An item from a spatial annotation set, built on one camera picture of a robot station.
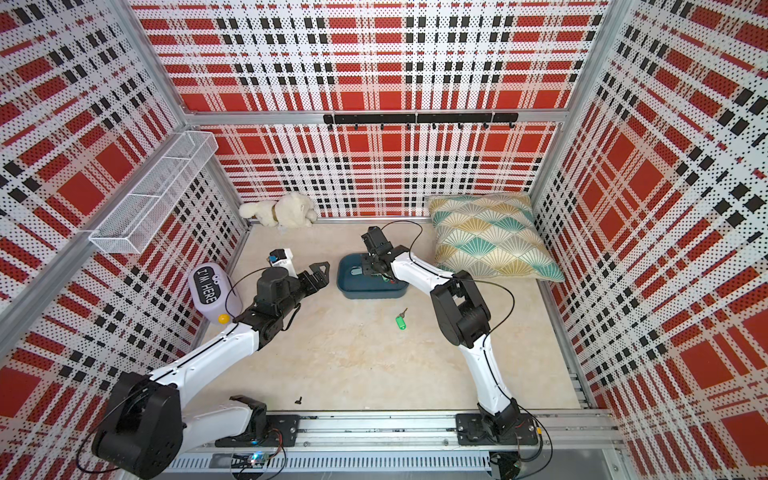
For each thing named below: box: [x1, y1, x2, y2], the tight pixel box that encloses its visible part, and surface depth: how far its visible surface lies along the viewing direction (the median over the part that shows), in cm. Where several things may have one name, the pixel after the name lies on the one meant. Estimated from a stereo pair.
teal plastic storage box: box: [337, 253, 409, 299], surface depth 103 cm
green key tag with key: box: [395, 307, 409, 330], surface depth 95 cm
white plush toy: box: [239, 192, 318, 227], surface depth 117 cm
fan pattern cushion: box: [426, 192, 565, 282], surface depth 97 cm
